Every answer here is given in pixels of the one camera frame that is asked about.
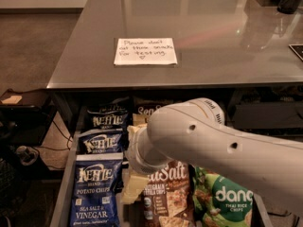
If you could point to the front brown Late July bag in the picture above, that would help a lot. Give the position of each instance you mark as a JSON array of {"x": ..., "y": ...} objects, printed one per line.
[{"x": 167, "y": 198}]

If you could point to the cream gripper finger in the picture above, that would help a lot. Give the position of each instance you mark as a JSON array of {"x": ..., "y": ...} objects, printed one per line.
[{"x": 134, "y": 184}]

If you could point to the back blue Kettle chip bag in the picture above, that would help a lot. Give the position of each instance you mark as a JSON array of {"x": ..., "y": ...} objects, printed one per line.
[{"x": 110, "y": 116}]

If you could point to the brown late july bag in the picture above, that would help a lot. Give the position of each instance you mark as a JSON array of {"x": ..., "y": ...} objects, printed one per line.
[
  {"x": 148, "y": 106},
  {"x": 167, "y": 198},
  {"x": 140, "y": 119}
]

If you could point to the white handwritten paper note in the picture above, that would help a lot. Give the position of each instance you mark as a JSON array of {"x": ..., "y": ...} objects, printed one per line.
[{"x": 145, "y": 51}]

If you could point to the grey open top drawer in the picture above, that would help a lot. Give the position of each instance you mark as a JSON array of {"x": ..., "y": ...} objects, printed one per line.
[{"x": 129, "y": 215}]

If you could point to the middle brown Late July bag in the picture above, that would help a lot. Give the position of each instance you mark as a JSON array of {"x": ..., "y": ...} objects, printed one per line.
[{"x": 140, "y": 119}]

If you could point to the blue kettle chip bag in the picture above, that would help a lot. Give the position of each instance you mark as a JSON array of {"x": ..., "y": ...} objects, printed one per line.
[
  {"x": 102, "y": 141},
  {"x": 110, "y": 116},
  {"x": 94, "y": 193}
]

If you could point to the front blue Kettle chip bag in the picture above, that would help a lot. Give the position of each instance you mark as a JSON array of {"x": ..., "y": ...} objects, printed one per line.
[{"x": 94, "y": 193}]

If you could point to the front green Dang chip bag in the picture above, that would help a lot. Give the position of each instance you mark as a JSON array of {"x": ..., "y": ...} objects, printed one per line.
[{"x": 220, "y": 202}]

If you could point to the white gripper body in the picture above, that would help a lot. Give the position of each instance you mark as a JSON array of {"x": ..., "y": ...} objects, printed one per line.
[{"x": 134, "y": 153}]

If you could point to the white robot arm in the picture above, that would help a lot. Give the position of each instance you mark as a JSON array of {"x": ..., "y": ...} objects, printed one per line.
[{"x": 193, "y": 132}]

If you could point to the back brown Late July bag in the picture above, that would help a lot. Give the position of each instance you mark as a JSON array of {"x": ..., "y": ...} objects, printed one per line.
[{"x": 148, "y": 106}]

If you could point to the middle blue Kettle chip bag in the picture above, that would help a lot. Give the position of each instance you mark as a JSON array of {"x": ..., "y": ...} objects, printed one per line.
[{"x": 102, "y": 141}]

